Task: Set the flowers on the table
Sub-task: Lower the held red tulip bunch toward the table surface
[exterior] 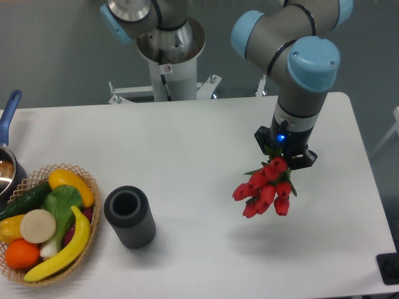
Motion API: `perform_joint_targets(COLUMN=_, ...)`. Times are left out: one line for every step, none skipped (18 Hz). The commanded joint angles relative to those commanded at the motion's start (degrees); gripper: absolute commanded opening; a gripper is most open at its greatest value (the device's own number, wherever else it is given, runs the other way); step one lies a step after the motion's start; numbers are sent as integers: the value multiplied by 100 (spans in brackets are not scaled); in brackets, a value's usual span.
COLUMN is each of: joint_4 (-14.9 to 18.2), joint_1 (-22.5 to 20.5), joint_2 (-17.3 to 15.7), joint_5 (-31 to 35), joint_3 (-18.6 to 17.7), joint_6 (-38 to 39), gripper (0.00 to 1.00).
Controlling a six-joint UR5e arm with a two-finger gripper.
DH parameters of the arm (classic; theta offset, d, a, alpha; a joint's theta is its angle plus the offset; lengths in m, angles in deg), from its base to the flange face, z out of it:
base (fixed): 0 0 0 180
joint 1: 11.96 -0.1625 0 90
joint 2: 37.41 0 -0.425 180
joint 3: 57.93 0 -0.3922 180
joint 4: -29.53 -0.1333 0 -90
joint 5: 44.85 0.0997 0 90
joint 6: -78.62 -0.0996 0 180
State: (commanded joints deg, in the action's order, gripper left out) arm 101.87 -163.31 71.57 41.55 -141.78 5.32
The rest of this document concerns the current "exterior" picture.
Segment dark red vegetable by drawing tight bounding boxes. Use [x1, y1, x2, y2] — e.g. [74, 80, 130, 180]
[62, 207, 94, 249]

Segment woven wicker basket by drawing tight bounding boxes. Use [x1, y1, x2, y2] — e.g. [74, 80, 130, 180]
[1, 163, 100, 287]

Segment dark grey ribbed vase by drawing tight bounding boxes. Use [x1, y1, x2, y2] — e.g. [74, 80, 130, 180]
[103, 186, 156, 249]

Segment red tulip bouquet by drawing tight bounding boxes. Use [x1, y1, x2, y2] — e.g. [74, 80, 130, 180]
[232, 146, 297, 219]

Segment beige round disc vegetable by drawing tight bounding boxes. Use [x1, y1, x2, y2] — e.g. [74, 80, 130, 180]
[19, 209, 56, 244]

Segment white frame at right edge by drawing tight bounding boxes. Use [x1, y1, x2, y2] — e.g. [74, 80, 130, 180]
[370, 107, 398, 158]

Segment yellow bell pepper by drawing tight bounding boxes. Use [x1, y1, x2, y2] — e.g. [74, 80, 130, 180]
[1, 214, 25, 244]

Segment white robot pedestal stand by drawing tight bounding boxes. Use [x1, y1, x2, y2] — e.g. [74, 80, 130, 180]
[107, 15, 223, 105]

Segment yellow banana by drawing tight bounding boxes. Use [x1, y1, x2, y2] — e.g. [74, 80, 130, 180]
[24, 206, 91, 282]

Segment blue handled saucepan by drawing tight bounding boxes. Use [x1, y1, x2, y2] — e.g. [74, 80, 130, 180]
[1, 90, 27, 211]

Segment green cucumber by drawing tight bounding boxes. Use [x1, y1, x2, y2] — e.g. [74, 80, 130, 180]
[1, 181, 52, 221]

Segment green bok choy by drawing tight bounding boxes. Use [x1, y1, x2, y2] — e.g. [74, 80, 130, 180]
[40, 184, 83, 260]

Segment black device at table edge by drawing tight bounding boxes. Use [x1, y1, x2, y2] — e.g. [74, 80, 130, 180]
[376, 252, 398, 285]

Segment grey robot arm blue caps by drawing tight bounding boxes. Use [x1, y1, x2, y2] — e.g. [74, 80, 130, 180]
[100, 1, 353, 170]

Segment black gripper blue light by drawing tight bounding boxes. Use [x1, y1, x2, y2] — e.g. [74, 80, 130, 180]
[254, 117, 318, 170]

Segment orange fruit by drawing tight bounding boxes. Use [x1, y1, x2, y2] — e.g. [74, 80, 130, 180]
[5, 239, 40, 270]

